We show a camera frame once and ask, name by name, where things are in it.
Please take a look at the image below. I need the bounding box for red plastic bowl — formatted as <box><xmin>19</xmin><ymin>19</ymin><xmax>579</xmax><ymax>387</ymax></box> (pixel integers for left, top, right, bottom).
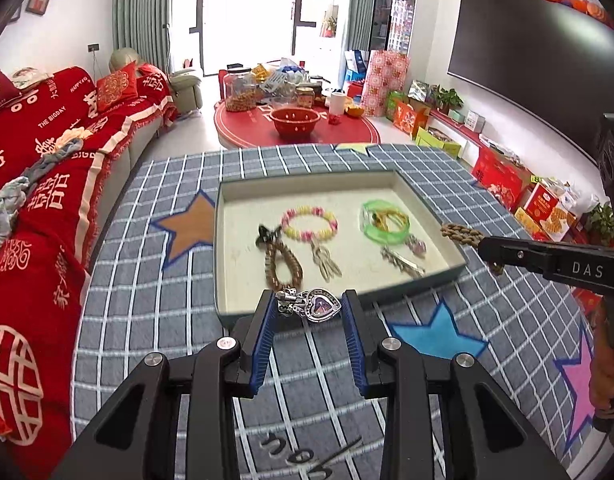
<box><xmin>269</xmin><ymin>107</ymin><xmax>322</xmax><ymax>140</ymax></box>

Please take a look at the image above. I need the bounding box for black hair claw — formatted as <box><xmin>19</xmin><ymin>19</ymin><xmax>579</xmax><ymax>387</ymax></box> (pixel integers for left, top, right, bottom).
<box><xmin>257</xmin><ymin>225</ymin><xmax>283</xmax><ymax>251</ymax></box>

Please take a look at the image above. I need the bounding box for large red gift box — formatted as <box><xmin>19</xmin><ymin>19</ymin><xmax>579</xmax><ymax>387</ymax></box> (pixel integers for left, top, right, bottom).
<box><xmin>471</xmin><ymin>147</ymin><xmax>532</xmax><ymax>211</ymax></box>

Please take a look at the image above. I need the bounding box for red round table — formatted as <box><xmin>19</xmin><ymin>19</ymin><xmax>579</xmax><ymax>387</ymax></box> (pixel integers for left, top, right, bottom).
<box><xmin>213</xmin><ymin>97</ymin><xmax>382</xmax><ymax>150</ymax></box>

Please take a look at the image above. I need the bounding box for grey twisted cloth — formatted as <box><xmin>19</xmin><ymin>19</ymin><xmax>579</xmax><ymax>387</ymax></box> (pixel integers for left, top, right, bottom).
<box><xmin>26</xmin><ymin>127</ymin><xmax>95</xmax><ymax>186</ymax></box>

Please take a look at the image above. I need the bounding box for silver hair clip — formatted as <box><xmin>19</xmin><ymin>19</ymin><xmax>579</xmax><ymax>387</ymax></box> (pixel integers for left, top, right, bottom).
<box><xmin>380</xmin><ymin>245</ymin><xmax>427</xmax><ymax>278</ymax></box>

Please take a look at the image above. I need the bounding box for grey checkered tablecloth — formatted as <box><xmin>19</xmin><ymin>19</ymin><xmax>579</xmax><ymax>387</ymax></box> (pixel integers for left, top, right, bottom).
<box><xmin>72</xmin><ymin>142</ymin><xmax>612</xmax><ymax>480</ymax></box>

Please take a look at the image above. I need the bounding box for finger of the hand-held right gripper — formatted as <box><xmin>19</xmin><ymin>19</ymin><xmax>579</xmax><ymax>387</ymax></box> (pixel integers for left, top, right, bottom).
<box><xmin>479</xmin><ymin>236</ymin><xmax>556</xmax><ymax>278</ymax></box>

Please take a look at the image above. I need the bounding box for braided tan rope bracelet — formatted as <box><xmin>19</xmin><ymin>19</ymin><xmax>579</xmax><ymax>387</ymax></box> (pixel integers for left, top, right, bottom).
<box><xmin>441</xmin><ymin>223</ymin><xmax>505</xmax><ymax>276</ymax></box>

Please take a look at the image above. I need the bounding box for orange red snack box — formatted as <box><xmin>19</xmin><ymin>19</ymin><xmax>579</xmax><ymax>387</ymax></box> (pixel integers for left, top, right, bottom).
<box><xmin>524</xmin><ymin>182</ymin><xmax>560</xmax><ymax>221</ymax></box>

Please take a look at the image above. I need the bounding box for green potted plant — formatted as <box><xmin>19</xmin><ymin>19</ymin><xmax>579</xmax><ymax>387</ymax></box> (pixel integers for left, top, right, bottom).
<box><xmin>586</xmin><ymin>202</ymin><xmax>614</xmax><ymax>247</ymax></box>
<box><xmin>432</xmin><ymin>86</ymin><xmax>462</xmax><ymax>113</ymax></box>

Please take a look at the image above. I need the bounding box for red gold patterned cushion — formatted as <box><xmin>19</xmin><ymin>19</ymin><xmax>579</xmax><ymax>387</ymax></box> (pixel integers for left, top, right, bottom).
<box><xmin>94</xmin><ymin>61</ymin><xmax>139</xmax><ymax>112</ymax></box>

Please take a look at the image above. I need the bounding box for black television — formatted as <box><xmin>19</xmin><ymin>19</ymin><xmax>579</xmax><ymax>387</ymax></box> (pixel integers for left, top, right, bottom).
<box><xmin>447</xmin><ymin>0</ymin><xmax>614</xmax><ymax>176</ymax></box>

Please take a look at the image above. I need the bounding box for pink yellow bead bracelet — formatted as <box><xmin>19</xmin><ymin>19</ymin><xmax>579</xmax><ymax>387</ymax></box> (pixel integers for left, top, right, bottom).
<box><xmin>281</xmin><ymin>205</ymin><xmax>344</xmax><ymax>281</ymax></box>

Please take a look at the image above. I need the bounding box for green translucent bangle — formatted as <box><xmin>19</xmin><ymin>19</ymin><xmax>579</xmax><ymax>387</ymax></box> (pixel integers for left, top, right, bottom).
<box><xmin>362</xmin><ymin>199</ymin><xmax>410</xmax><ymax>246</ymax></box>

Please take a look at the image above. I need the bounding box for pile of snack packets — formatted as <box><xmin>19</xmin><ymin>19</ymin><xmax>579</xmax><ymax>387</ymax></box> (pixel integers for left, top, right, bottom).
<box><xmin>257</xmin><ymin>57</ymin><xmax>328</xmax><ymax>108</ymax></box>

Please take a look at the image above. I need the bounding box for light grey crumpled cloth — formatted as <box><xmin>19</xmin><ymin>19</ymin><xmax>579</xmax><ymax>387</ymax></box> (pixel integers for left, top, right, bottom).
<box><xmin>0</xmin><ymin>176</ymin><xmax>32</xmax><ymax>261</ymax></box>

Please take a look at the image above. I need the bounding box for glass door cabinet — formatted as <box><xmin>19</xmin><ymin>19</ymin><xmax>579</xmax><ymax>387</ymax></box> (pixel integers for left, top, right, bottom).
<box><xmin>372</xmin><ymin>0</ymin><xmax>420</xmax><ymax>53</ymax></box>

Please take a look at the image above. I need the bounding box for person's right hand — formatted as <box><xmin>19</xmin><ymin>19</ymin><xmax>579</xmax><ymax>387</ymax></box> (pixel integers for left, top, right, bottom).
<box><xmin>588</xmin><ymin>329</ymin><xmax>614</xmax><ymax>409</ymax></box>

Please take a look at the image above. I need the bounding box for grey-green cardboard tray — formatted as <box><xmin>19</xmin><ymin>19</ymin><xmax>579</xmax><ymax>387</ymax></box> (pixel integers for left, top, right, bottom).
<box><xmin>213</xmin><ymin>170</ymin><xmax>470</xmax><ymax>328</ymax></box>

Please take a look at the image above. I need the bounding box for blue white paper bag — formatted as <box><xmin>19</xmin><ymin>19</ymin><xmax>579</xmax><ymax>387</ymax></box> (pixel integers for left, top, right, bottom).
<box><xmin>344</xmin><ymin>50</ymin><xmax>370</xmax><ymax>81</ymax></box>

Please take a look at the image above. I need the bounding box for silver heart pendant keychain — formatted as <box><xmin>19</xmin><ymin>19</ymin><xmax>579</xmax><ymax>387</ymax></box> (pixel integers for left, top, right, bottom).
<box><xmin>276</xmin><ymin>286</ymin><xmax>344</xmax><ymax>326</ymax></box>

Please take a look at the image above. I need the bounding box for red white patterned gift box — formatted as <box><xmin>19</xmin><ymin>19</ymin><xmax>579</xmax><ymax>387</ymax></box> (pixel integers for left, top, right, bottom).
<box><xmin>362</xmin><ymin>50</ymin><xmax>410</xmax><ymax>117</ymax></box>

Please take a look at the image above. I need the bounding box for brown bead bracelet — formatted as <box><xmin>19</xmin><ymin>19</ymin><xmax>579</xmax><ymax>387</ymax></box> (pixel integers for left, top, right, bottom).
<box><xmin>263</xmin><ymin>240</ymin><xmax>304</xmax><ymax>292</ymax></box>

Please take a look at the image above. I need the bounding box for grey-green curtain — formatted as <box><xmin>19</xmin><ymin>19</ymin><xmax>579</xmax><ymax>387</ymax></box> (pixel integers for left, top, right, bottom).
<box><xmin>344</xmin><ymin>0</ymin><xmax>380</xmax><ymax>53</ymax></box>
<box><xmin>111</xmin><ymin>0</ymin><xmax>177</xmax><ymax>76</ymax></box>

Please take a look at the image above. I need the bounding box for red printed sofa cover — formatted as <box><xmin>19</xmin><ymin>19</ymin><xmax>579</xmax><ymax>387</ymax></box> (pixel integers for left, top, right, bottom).
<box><xmin>0</xmin><ymin>62</ymin><xmax>179</xmax><ymax>480</ymax></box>

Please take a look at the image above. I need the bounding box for clear plastic snack jar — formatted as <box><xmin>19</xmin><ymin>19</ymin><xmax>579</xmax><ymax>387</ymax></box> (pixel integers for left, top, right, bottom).
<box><xmin>223</xmin><ymin>69</ymin><xmax>258</xmax><ymax>112</ymax></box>

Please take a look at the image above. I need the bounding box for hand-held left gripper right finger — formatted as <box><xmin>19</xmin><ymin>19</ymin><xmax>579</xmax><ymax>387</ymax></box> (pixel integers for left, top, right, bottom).
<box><xmin>339</xmin><ymin>289</ymin><xmax>570</xmax><ymax>480</ymax></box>

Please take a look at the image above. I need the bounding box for round white patterned cushion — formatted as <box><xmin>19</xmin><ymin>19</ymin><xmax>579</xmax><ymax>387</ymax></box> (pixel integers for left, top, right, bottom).
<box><xmin>11</xmin><ymin>69</ymin><xmax>53</xmax><ymax>90</ymax></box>

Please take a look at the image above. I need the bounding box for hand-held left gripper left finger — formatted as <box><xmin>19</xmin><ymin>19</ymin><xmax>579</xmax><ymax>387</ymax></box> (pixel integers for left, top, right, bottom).
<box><xmin>52</xmin><ymin>289</ymin><xmax>280</xmax><ymax>480</ymax></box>

